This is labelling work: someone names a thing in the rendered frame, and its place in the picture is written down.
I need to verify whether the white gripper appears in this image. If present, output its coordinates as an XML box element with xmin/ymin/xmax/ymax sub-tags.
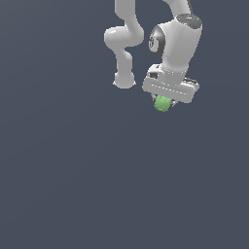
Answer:
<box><xmin>141</xmin><ymin>63</ymin><xmax>200</xmax><ymax>109</ymax></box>

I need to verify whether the green block object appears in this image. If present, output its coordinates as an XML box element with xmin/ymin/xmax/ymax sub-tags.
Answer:
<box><xmin>154</xmin><ymin>94</ymin><xmax>173</xmax><ymax>113</ymax></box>

